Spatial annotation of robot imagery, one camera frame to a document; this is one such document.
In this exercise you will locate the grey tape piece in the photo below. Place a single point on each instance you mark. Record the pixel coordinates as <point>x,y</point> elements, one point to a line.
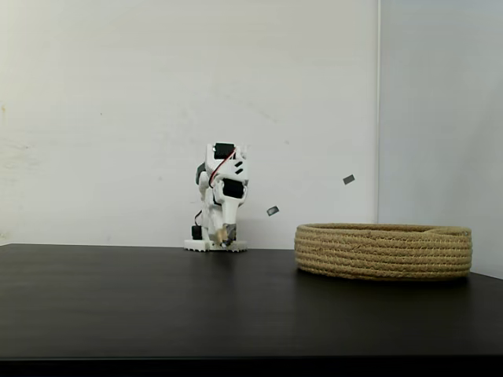
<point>273,211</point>
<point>349,179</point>

